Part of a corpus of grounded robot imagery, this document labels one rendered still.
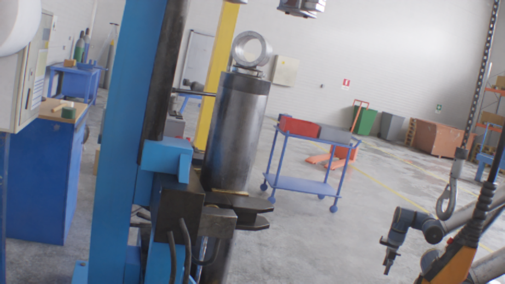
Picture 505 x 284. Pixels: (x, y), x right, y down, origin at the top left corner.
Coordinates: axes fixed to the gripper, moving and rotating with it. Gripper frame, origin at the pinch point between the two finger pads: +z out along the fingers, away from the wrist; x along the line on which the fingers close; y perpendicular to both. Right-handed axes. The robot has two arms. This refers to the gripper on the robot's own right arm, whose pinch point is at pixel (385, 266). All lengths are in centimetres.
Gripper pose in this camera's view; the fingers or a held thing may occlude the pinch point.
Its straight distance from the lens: 256.8
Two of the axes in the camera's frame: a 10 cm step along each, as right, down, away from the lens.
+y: 9.4, 2.5, -2.3
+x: 2.6, -1.1, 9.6
